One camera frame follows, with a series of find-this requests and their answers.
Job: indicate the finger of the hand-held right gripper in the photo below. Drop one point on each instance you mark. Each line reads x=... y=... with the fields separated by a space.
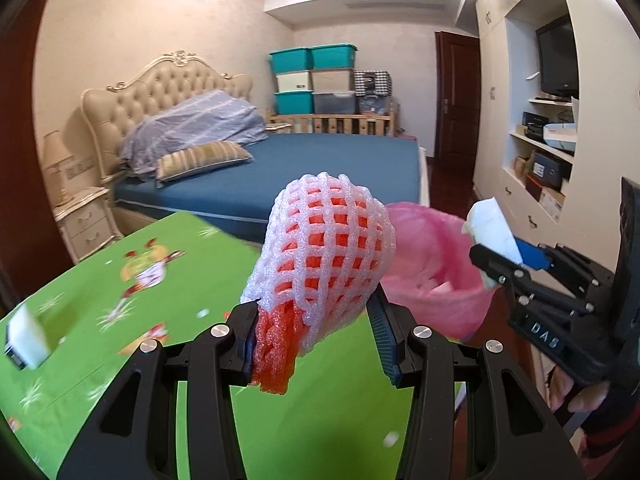
x=532 y=255
x=500 y=272

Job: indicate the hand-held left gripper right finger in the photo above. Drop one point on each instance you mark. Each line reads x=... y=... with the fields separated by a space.
x=385 y=340

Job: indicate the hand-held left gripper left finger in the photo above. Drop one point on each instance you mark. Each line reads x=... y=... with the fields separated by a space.
x=235 y=340

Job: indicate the pink plastic bin bag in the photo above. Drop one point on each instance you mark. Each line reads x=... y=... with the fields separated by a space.
x=435 y=260

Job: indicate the white foam fruit net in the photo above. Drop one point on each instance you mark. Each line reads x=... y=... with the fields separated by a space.
x=325 y=230

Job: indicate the person's right forearm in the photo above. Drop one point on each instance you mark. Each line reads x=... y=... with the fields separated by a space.
x=615 y=460

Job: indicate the person's right hand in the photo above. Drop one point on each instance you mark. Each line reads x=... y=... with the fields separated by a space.
x=580 y=395

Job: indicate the brown cardboard box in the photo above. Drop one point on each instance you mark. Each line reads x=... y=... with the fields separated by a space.
x=550 y=202

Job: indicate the black safe box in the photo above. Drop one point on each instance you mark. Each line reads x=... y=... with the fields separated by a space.
x=550 y=167

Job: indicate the blue white flat box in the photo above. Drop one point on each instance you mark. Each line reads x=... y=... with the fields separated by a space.
x=560 y=136

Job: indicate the black electronic device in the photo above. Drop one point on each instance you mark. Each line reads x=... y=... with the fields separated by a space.
x=534 y=126

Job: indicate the white wardrobe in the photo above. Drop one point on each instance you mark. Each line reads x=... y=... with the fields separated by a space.
x=500 y=110

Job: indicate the brown wooden door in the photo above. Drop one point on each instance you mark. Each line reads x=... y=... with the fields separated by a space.
x=457 y=105

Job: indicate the bed with blue sheet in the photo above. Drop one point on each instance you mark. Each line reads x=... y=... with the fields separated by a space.
x=320 y=170

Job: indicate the striped pillow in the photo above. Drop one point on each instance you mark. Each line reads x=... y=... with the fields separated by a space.
x=200 y=157

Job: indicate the cream nightstand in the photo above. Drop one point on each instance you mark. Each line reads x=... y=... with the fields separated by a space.
x=87 y=225

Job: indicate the black television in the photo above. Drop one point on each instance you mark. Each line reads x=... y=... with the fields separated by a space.
x=557 y=57

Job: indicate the black and white small box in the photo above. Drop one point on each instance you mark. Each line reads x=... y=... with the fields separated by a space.
x=30 y=335

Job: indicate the blue grey quilt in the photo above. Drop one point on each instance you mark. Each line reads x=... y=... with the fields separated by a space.
x=200 y=120

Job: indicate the black white checkered bag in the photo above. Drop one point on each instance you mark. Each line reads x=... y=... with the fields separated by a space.
x=372 y=83

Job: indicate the grey clear storage bin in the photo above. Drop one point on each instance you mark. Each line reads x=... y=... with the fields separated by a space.
x=335 y=103

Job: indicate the teal storage bin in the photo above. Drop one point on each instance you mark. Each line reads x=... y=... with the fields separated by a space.
x=294 y=103
x=290 y=61
x=334 y=56

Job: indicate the beige storage bin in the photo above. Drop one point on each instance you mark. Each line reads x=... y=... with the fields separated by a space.
x=334 y=81

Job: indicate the beige table lamp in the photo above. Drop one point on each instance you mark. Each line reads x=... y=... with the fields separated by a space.
x=56 y=152

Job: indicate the white storage bin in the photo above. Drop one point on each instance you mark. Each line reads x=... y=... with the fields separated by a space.
x=295 y=83

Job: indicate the beige tufted headboard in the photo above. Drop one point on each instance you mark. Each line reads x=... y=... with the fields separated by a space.
x=135 y=95

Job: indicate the wooden crib rail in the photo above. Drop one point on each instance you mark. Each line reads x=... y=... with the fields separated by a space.
x=335 y=122

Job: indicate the wall switch panel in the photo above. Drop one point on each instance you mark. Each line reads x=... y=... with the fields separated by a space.
x=80 y=169

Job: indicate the brown wooden door frame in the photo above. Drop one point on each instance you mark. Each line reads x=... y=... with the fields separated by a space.
x=25 y=160

